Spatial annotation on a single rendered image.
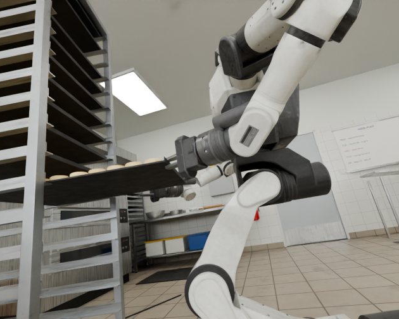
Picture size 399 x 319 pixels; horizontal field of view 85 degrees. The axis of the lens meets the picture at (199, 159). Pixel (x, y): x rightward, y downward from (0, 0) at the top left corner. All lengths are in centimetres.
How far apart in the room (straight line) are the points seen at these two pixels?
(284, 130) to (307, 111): 433
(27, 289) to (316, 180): 81
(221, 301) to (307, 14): 66
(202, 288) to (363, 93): 514
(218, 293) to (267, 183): 33
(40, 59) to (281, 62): 70
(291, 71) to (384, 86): 525
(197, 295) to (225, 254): 13
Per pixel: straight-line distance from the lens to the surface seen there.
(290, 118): 77
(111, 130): 118
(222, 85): 75
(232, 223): 69
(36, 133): 75
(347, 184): 484
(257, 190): 68
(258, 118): 44
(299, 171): 75
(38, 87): 82
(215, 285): 68
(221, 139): 50
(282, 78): 45
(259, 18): 58
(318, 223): 470
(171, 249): 429
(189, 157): 56
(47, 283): 285
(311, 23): 44
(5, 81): 97
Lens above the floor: 69
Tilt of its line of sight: 16 degrees up
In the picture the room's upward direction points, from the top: 9 degrees counter-clockwise
